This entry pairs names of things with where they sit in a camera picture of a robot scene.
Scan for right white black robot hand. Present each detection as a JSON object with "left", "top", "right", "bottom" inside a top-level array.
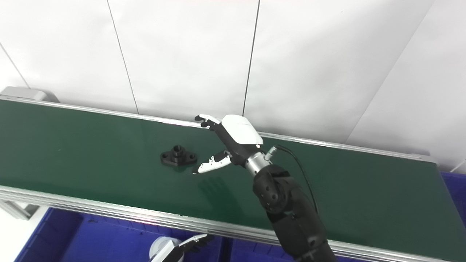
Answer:
[{"left": 192, "top": 114, "right": 264, "bottom": 174}]

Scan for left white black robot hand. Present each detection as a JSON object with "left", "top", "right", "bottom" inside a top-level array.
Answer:
[{"left": 151, "top": 234, "right": 216, "bottom": 262}]

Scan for black flanged mechanical part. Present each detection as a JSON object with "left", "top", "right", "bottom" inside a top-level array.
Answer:
[{"left": 160, "top": 144, "right": 198, "bottom": 167}]

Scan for blue plastic bin black parts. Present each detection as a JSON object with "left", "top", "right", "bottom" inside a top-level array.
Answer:
[{"left": 229, "top": 238, "right": 293, "bottom": 262}]

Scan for blue plastic bin white parts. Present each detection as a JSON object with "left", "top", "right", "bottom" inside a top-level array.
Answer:
[{"left": 15, "top": 207, "right": 228, "bottom": 262}]

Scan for grey conveyor end housing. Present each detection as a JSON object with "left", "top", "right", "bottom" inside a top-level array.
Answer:
[{"left": 0, "top": 86, "right": 61, "bottom": 103}]

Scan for empty blue plastic bin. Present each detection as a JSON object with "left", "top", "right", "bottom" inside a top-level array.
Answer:
[{"left": 440, "top": 171, "right": 466, "bottom": 228}]

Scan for thin white rod black tip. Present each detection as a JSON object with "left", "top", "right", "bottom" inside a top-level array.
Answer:
[{"left": 449, "top": 159, "right": 466, "bottom": 174}]

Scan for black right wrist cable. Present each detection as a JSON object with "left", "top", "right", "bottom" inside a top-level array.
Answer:
[{"left": 265, "top": 144, "right": 320, "bottom": 215}]

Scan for green conveyor belt aluminium frame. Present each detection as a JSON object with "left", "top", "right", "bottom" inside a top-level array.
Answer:
[{"left": 0, "top": 96, "right": 466, "bottom": 262}]

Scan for grey conveyor support bracket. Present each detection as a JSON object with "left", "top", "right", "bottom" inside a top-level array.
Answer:
[{"left": 0, "top": 199, "right": 40, "bottom": 221}]

